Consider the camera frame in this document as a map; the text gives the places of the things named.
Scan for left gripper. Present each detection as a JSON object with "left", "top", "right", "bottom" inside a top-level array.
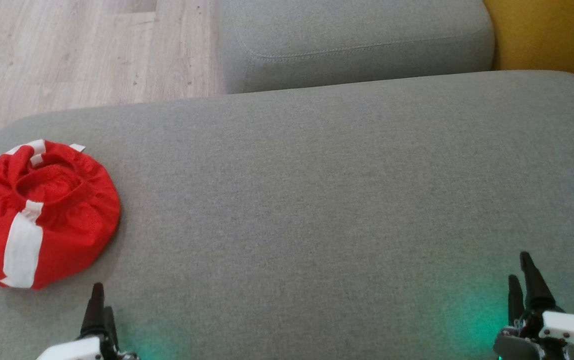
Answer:
[{"left": 37, "top": 282, "right": 140, "bottom": 360}]

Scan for grey sofa cushion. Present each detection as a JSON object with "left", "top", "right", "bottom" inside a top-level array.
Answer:
[{"left": 217, "top": 0, "right": 496, "bottom": 95}]

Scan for large grey sofa seat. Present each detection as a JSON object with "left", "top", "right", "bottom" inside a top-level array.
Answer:
[{"left": 0, "top": 70, "right": 574, "bottom": 360}]

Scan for red shorts with white stripes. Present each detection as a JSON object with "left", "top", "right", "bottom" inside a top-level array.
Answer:
[{"left": 0, "top": 139, "right": 121, "bottom": 291}]

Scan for yellow cushion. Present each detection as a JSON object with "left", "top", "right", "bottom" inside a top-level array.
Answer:
[{"left": 482, "top": 0, "right": 574, "bottom": 91}]

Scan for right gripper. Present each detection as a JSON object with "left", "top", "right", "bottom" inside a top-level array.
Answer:
[{"left": 493, "top": 251, "right": 574, "bottom": 360}]

